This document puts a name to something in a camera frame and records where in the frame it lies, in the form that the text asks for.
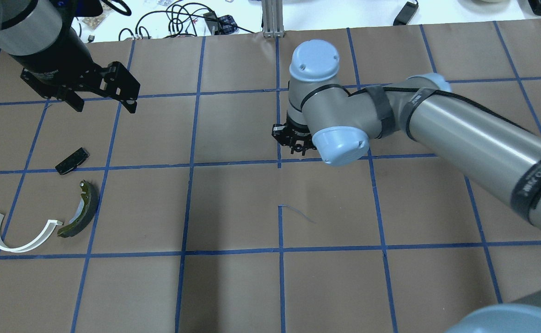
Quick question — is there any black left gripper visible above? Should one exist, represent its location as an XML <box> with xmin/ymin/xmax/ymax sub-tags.
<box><xmin>20</xmin><ymin>61</ymin><xmax>140</xmax><ymax>114</ymax></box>

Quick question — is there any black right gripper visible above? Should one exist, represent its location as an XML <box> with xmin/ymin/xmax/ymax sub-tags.
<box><xmin>272</xmin><ymin>114</ymin><xmax>317</xmax><ymax>155</ymax></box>

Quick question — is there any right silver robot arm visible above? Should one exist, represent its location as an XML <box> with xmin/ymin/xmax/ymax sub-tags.
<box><xmin>272</xmin><ymin>39</ymin><xmax>541</xmax><ymax>230</ymax></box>

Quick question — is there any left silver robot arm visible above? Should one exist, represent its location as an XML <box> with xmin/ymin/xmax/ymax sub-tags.
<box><xmin>0</xmin><ymin>0</ymin><xmax>140</xmax><ymax>114</ymax></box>

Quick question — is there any black brake pad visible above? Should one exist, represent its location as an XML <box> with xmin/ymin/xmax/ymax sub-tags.
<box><xmin>55</xmin><ymin>147</ymin><xmax>90</xmax><ymax>175</ymax></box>

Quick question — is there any olive brake shoe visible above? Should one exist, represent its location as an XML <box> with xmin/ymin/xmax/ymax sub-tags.
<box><xmin>57</xmin><ymin>180</ymin><xmax>99</xmax><ymax>238</ymax></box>

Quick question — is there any black power adapter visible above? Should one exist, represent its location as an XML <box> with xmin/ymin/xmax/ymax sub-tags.
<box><xmin>392</xmin><ymin>0</ymin><xmax>420</xmax><ymax>26</ymax></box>

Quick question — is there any aluminium frame post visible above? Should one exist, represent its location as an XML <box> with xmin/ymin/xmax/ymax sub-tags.
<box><xmin>261</xmin><ymin>0</ymin><xmax>284</xmax><ymax>38</ymax></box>

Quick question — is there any white curved plastic bracket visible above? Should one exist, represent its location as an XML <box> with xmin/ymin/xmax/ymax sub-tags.
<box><xmin>0</xmin><ymin>213</ymin><xmax>63</xmax><ymax>254</ymax></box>

